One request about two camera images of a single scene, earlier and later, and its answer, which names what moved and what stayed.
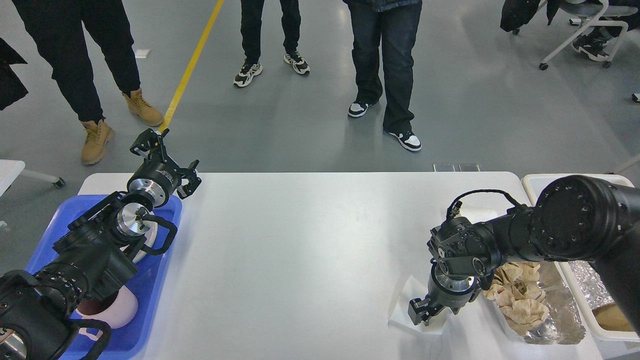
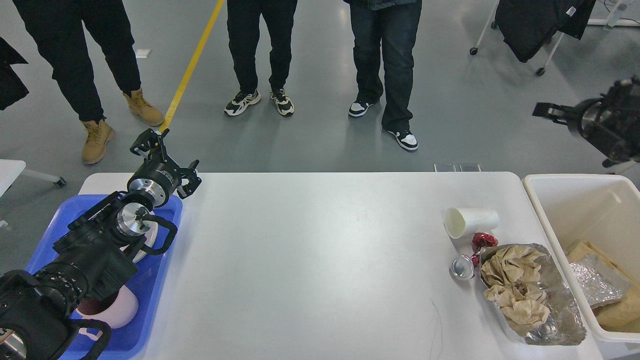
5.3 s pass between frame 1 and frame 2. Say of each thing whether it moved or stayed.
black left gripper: stayed
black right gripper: moved
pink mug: stayed
